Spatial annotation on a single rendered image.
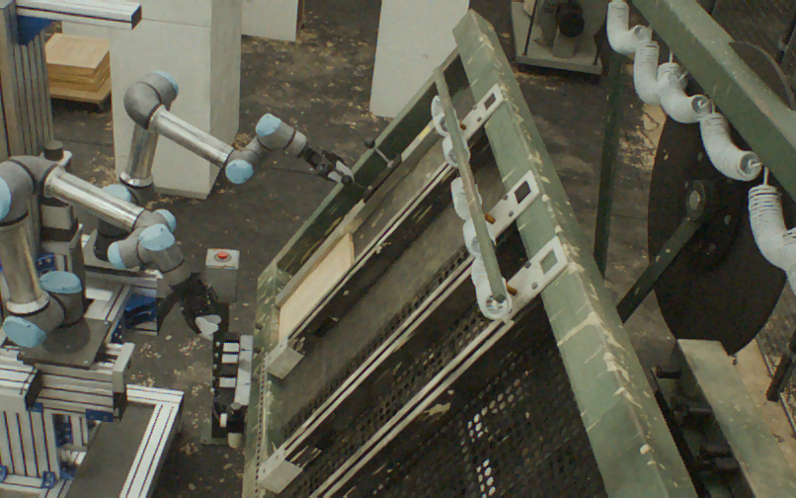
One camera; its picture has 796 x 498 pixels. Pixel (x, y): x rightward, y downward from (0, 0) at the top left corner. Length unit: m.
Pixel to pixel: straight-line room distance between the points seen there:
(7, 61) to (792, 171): 1.98
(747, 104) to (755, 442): 0.78
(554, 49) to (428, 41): 1.68
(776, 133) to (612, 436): 0.82
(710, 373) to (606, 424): 0.43
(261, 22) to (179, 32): 2.81
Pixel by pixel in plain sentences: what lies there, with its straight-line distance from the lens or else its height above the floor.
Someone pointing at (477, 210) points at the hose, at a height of 1.97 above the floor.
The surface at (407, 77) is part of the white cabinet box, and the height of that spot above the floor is 0.33.
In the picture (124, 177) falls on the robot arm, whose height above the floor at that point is 1.29.
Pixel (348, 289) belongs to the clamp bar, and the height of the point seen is 1.27.
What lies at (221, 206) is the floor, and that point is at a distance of 5.62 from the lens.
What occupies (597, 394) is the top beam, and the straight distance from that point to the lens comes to 1.69.
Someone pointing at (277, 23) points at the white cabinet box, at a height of 0.14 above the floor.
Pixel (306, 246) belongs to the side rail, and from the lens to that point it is 3.52.
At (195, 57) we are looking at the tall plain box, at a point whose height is 0.91.
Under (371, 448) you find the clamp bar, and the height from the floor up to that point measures 1.34.
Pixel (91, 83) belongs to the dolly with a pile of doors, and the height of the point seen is 0.20.
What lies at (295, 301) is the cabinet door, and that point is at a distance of 3.29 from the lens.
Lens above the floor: 2.98
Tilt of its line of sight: 34 degrees down
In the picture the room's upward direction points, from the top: 8 degrees clockwise
